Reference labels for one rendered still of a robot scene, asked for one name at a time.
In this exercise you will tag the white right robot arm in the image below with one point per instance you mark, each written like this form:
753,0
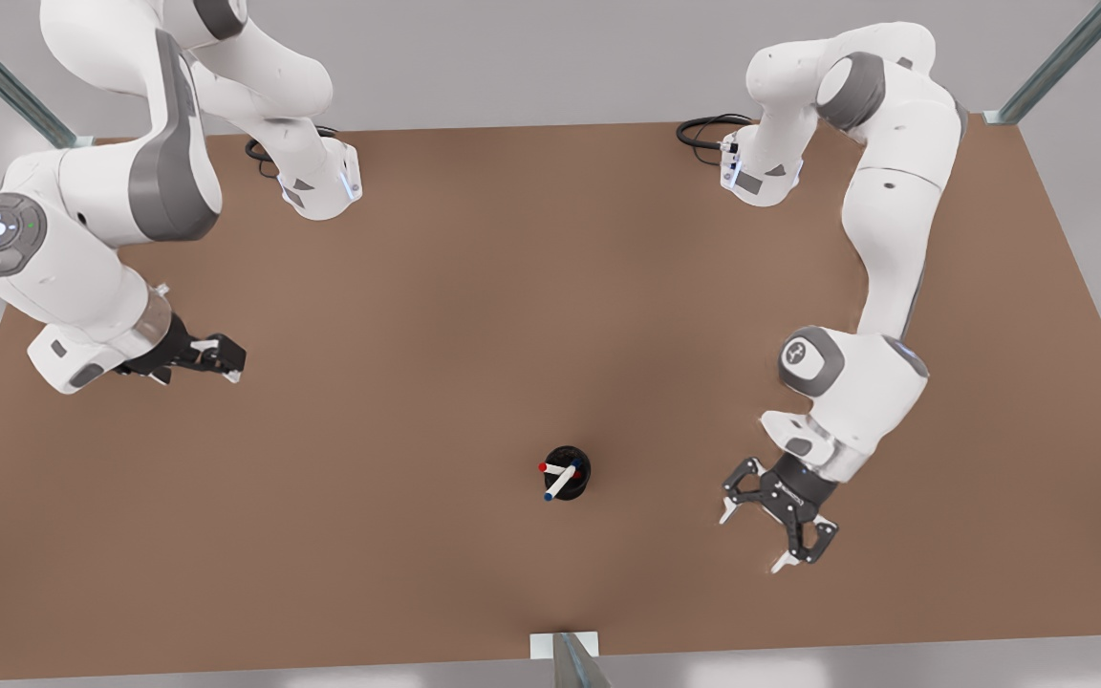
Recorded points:
82,201

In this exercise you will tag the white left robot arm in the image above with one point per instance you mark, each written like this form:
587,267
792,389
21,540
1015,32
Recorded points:
895,220

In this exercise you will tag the black pen holder cup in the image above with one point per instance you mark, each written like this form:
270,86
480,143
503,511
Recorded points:
581,481

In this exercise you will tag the white pen with blue cap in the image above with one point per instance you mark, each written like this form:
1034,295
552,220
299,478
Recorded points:
558,486

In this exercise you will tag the white pen with red cap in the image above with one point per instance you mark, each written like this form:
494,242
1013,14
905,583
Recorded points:
555,467

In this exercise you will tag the silver frame post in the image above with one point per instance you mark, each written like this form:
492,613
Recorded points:
1057,62
572,659
6,81

